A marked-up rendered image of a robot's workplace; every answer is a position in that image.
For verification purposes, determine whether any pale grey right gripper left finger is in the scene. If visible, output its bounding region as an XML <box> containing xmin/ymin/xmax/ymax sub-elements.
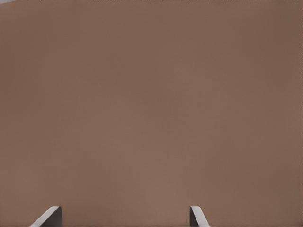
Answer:
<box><xmin>29</xmin><ymin>205</ymin><xmax>63</xmax><ymax>227</ymax></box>

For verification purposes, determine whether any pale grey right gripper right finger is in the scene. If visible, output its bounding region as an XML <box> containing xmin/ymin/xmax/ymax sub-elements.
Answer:
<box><xmin>189</xmin><ymin>205</ymin><xmax>211</xmax><ymax>227</ymax></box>

